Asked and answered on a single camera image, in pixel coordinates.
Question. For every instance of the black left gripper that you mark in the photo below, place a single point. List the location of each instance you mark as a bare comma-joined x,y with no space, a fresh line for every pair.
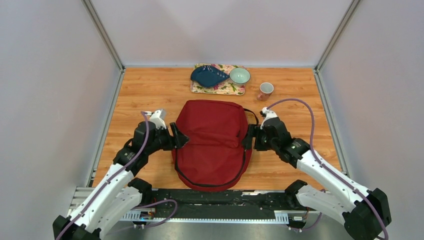
179,141

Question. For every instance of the pink patterned mug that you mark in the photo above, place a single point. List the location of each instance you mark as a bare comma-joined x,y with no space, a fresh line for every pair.
265,91

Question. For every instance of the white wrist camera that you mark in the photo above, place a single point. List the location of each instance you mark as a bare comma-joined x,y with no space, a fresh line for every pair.
158,118
267,114

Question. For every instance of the pale green ceramic bowl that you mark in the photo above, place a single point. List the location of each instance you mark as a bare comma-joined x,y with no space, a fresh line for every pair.
240,75

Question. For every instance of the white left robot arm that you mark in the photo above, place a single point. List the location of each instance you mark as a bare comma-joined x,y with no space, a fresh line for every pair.
120,190

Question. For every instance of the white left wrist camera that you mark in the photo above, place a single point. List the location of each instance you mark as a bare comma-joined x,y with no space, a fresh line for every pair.
158,118

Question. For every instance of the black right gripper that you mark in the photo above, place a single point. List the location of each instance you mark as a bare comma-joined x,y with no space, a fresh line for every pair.
246,141

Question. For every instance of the floral rectangular tray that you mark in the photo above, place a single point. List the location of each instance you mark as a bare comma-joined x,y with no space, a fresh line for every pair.
227,87

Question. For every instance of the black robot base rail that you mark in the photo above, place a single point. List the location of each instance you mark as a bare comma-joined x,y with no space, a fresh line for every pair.
229,206

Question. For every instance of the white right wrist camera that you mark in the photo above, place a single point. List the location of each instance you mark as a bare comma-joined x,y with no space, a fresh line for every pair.
267,114

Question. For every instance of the red student backpack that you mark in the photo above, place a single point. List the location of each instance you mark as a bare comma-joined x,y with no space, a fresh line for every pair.
214,159

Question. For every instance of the dark blue leaf plate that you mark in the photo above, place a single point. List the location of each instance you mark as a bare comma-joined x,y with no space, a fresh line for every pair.
208,76

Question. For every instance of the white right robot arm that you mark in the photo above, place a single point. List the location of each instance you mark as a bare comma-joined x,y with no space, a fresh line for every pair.
364,213

